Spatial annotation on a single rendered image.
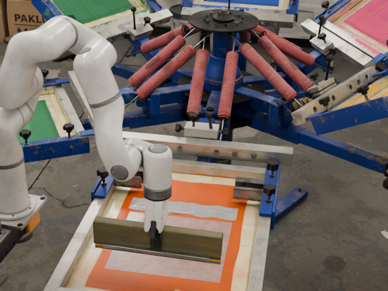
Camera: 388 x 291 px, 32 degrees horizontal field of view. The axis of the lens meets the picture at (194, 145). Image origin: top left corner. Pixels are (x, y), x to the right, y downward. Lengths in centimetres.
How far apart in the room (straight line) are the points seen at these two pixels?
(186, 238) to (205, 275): 19
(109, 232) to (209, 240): 28
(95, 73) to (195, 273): 69
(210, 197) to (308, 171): 214
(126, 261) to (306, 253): 180
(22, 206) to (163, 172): 45
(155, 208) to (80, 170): 263
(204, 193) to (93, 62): 86
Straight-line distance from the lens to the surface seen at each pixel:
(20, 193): 194
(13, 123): 184
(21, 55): 169
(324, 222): 397
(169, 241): 187
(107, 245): 191
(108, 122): 168
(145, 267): 204
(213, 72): 296
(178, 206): 228
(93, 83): 167
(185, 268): 203
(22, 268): 363
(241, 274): 202
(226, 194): 236
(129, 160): 169
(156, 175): 174
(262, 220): 218
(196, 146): 248
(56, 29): 169
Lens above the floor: 223
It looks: 29 degrees down
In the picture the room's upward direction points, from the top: 1 degrees clockwise
